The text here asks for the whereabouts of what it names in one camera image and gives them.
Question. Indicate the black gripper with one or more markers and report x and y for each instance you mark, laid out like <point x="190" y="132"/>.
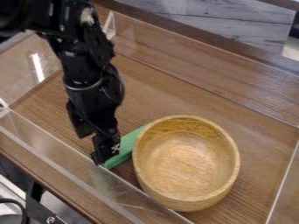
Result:
<point x="92" y="105"/>

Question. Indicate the green rectangular block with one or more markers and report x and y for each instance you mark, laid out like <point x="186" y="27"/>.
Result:
<point x="126" y="149"/>

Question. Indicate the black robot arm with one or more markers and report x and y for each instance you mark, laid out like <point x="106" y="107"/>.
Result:
<point x="67" y="23"/>

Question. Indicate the brown wooden bowl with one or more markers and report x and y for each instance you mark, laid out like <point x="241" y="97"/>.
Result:
<point x="187" y="162"/>

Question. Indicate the clear acrylic front wall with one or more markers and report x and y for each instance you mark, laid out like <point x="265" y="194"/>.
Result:
<point x="96" y="192"/>

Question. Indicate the black table leg bracket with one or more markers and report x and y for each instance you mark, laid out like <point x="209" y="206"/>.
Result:
<point x="38" y="213"/>

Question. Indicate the clear acrylic corner bracket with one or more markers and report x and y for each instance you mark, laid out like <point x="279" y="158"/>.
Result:
<point x="110" y="26"/>

